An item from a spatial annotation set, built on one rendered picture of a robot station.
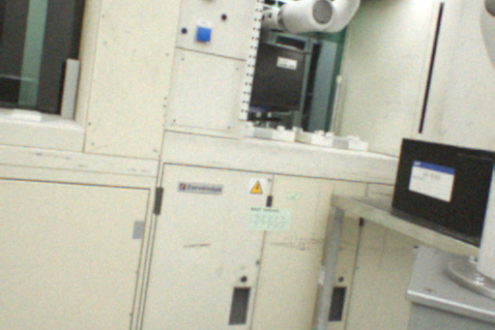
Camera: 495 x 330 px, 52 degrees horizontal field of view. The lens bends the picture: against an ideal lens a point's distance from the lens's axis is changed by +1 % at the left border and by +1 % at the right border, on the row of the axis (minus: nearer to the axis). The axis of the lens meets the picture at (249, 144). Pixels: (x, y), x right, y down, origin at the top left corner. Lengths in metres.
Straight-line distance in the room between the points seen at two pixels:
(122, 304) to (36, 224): 0.27
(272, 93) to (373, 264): 0.57
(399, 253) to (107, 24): 1.01
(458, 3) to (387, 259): 0.74
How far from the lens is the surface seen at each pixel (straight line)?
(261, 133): 1.48
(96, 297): 1.24
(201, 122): 1.21
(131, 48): 1.16
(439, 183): 1.18
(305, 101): 2.34
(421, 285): 0.68
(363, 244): 1.48
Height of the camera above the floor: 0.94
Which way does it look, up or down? 3 degrees down
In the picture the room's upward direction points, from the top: 8 degrees clockwise
